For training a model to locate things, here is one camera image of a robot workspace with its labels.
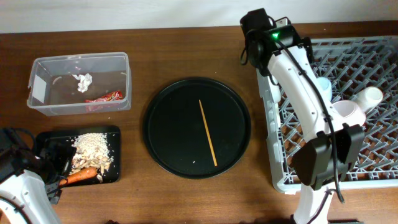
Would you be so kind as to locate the light blue cup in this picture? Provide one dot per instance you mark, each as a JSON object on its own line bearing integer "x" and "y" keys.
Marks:
{"x": 326, "y": 89}

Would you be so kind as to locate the pink bowl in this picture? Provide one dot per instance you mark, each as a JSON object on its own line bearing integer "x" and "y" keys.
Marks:
{"x": 351, "y": 112}

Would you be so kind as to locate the cream white cup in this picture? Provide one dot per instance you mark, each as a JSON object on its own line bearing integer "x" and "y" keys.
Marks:
{"x": 368, "y": 99}

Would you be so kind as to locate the red snack wrapper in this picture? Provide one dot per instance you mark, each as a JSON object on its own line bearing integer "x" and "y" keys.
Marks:
{"x": 113, "y": 96}

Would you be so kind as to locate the white tissue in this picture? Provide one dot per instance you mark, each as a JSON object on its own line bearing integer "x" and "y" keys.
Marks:
{"x": 84, "y": 82}

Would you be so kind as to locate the rice and nut scraps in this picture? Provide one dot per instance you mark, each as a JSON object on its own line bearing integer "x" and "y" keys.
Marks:
{"x": 92, "y": 150}

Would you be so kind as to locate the orange carrot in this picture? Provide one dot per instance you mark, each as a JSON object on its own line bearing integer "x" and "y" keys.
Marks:
{"x": 79, "y": 176}

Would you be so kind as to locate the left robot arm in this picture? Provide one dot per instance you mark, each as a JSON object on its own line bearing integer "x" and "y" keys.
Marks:
{"x": 31, "y": 184}

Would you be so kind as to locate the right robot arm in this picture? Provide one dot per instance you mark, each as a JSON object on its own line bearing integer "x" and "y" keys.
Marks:
{"x": 332, "y": 144}

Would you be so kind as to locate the grey dishwasher rack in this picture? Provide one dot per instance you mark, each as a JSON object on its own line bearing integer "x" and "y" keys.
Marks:
{"x": 351, "y": 64}

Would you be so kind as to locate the wooden chopstick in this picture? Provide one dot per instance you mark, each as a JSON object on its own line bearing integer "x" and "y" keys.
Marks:
{"x": 208, "y": 134}

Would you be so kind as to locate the round black tray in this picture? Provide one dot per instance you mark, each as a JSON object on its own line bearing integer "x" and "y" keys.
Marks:
{"x": 174, "y": 133}

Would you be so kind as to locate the clear plastic bin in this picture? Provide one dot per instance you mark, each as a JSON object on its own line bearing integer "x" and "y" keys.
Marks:
{"x": 53, "y": 90}

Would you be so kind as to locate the black rectangular tray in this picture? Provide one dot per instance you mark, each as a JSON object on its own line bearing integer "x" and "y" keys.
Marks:
{"x": 66, "y": 138}

